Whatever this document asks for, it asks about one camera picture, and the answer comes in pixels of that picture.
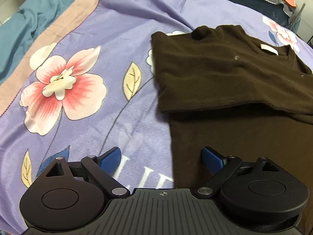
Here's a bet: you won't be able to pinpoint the purple floral bed sheet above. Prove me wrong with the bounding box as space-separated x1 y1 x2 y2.
1 0 312 234

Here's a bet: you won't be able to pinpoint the dark brown shirt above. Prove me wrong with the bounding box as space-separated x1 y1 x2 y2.
151 24 313 235

